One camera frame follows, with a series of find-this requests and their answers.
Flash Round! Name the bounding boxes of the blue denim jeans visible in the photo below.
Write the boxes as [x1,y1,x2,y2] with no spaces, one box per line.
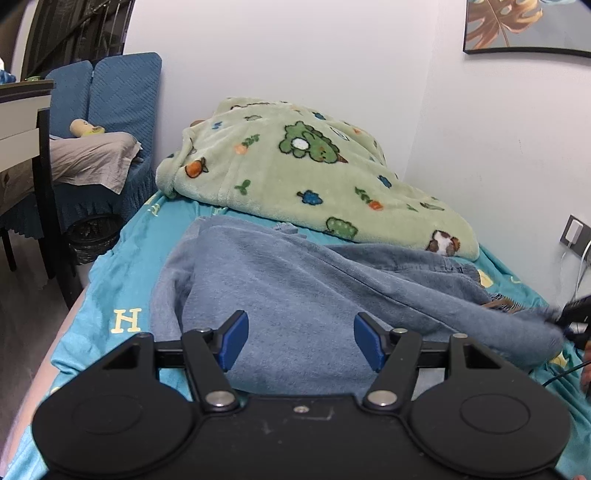
[150,217,564,395]

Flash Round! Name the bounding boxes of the white charger plug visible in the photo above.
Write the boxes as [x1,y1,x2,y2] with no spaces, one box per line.
[565,219,583,244]

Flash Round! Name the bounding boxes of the teal patterned bed sheet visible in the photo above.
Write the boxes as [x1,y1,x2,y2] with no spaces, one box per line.
[1,193,590,479]

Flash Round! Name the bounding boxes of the black waste bin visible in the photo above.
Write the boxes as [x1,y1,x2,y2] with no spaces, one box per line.
[66,214,122,265]

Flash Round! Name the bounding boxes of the green dinosaur fleece blanket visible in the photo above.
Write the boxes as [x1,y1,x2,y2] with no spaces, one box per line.
[156,97,480,260]

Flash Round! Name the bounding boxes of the grey cloth on chair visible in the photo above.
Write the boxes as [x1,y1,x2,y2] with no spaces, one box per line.
[50,132,141,194]

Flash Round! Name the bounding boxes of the small plush toy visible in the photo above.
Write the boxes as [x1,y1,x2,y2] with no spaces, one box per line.
[69,118,105,138]

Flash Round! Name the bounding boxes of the blue upholstered chair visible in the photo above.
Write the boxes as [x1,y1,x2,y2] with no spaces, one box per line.
[0,51,164,239]

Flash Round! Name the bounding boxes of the dark window with bars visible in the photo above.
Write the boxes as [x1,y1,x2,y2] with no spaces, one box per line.
[21,0,134,78]

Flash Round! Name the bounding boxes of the wall power socket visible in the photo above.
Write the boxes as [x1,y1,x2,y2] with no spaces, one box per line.
[560,215,591,258]

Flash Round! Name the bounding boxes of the white desk with black frame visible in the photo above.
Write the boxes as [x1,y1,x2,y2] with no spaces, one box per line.
[1,80,82,307]

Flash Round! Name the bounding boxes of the leaf wall painting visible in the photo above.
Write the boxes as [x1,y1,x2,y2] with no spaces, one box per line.
[463,0,590,57]

